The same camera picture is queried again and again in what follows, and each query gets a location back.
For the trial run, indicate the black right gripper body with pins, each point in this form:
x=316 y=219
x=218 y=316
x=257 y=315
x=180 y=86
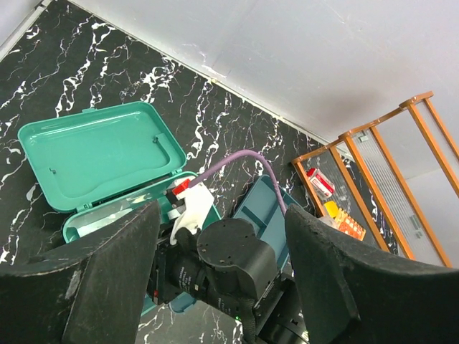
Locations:
x=230 y=269

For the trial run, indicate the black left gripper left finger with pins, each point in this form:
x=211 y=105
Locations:
x=88 y=291

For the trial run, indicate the small yellow cap bottle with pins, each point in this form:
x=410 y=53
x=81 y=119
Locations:
x=331 y=208

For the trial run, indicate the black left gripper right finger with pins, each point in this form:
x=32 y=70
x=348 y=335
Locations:
x=351 y=292

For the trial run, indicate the clear measuring cup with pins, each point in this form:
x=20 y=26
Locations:
x=329 y=221

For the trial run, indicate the teal medicine kit box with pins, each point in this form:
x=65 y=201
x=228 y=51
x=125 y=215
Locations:
x=101 y=164

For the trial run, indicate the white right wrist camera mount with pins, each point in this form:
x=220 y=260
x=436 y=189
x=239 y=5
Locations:
x=198 y=201

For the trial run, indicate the orange wooden shelf rack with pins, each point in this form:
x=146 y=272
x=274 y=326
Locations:
x=397 y=176

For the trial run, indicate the red white medicine box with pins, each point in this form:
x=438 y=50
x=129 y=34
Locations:
x=324 y=187

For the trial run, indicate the blue divided tray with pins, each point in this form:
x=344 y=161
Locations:
x=260 y=207

